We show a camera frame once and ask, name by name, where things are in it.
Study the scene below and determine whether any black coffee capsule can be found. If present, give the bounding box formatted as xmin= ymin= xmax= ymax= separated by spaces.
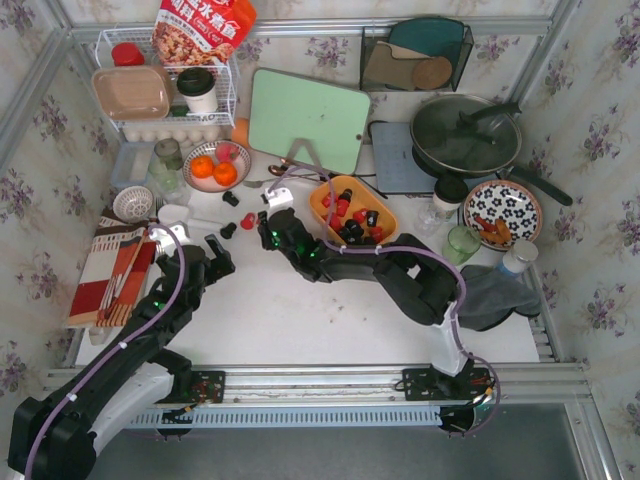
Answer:
xmin=338 ymin=227 xmax=355 ymax=244
xmin=345 ymin=219 xmax=364 ymax=237
xmin=366 ymin=210 xmax=379 ymax=228
xmin=339 ymin=189 xmax=353 ymax=203
xmin=220 ymin=222 xmax=237 ymax=240
xmin=222 ymin=190 xmax=239 ymax=207

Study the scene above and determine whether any orange plastic storage basket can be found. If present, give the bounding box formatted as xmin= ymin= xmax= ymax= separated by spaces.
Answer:
xmin=328 ymin=175 xmax=398 ymax=244

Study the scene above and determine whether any green translucent cup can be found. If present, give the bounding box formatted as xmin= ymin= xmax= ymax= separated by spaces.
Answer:
xmin=442 ymin=226 xmax=481 ymax=265

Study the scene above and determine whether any grey cloth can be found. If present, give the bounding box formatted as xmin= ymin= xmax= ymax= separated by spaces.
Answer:
xmin=458 ymin=265 xmax=542 ymax=332

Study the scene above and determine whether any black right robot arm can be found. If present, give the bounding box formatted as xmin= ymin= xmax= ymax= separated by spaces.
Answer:
xmin=257 ymin=208 xmax=474 ymax=378

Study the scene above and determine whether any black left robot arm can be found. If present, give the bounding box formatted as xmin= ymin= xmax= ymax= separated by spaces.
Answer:
xmin=8 ymin=234 xmax=235 ymax=479

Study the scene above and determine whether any metal spoon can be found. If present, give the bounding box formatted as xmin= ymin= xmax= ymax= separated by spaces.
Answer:
xmin=242 ymin=165 xmax=289 ymax=189

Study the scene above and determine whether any bowl with fruit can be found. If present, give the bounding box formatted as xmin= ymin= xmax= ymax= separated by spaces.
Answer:
xmin=182 ymin=140 xmax=252 ymax=193

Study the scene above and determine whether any striped red cloth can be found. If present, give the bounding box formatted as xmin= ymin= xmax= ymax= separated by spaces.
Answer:
xmin=66 ymin=209 xmax=156 ymax=328

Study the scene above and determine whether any clear glass jar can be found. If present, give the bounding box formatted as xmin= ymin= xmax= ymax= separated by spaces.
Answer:
xmin=149 ymin=138 xmax=186 ymax=203

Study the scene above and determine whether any white strainer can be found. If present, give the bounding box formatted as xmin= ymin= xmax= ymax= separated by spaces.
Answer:
xmin=112 ymin=186 xmax=154 ymax=223

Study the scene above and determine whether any green cutting board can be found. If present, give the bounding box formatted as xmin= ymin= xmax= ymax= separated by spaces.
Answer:
xmin=248 ymin=68 xmax=371 ymax=174

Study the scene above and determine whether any clear blue rimmed container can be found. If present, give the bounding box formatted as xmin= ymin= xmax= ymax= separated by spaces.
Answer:
xmin=110 ymin=142 xmax=154 ymax=190

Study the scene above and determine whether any grey induction cooker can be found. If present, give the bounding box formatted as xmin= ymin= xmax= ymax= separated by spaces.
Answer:
xmin=368 ymin=121 xmax=436 ymax=195

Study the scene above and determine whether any egg tray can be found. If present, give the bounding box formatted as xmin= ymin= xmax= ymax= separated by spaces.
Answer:
xmin=122 ymin=126 xmax=229 ymax=147

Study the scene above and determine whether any white cup black lid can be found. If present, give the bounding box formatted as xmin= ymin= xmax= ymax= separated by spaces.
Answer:
xmin=176 ymin=67 xmax=218 ymax=114

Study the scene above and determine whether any small cup black lid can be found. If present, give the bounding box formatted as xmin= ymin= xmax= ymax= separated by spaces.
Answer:
xmin=433 ymin=174 xmax=469 ymax=214

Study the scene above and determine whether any beige plastic container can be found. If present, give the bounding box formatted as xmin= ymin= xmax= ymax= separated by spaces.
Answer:
xmin=92 ymin=65 xmax=173 ymax=121

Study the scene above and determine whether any red snack bag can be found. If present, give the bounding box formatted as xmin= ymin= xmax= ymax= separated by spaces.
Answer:
xmin=151 ymin=0 xmax=257 ymax=66

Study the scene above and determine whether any black frying pan with lid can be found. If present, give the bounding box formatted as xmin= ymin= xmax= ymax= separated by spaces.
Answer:
xmin=409 ymin=94 xmax=574 ymax=206

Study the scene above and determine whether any black mesh organizer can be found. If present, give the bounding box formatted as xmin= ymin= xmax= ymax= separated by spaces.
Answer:
xmin=359 ymin=16 xmax=474 ymax=92

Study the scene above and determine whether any red lidded jar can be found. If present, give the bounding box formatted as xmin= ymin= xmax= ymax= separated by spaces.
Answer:
xmin=111 ymin=42 xmax=145 ymax=67

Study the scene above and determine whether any blue flower patterned plate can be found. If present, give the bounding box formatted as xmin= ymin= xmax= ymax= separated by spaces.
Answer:
xmin=462 ymin=180 xmax=543 ymax=252

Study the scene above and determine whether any white blue bottle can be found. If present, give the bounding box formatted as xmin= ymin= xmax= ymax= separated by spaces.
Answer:
xmin=495 ymin=239 xmax=539 ymax=277

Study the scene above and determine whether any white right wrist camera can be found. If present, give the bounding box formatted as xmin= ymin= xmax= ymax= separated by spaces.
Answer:
xmin=261 ymin=187 xmax=294 ymax=211

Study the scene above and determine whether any white wire rack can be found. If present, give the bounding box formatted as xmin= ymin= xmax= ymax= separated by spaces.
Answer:
xmin=94 ymin=27 xmax=240 ymax=130

